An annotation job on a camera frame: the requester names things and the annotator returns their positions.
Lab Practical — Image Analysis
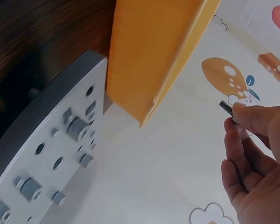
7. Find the person's right hand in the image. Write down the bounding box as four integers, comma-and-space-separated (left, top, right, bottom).
221, 102, 280, 224

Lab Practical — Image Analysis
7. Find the yellow plastic bin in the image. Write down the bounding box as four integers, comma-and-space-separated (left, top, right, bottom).
105, 0, 223, 128

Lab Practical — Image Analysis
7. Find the white board with holes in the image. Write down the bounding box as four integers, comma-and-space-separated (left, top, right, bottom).
0, 50, 108, 224

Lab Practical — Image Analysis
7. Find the group of grey metal nuts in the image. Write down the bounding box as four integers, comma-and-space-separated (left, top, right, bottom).
0, 99, 98, 224

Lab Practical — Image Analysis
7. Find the small threaded metal bolt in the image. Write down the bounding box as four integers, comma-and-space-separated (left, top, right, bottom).
219, 100, 239, 125

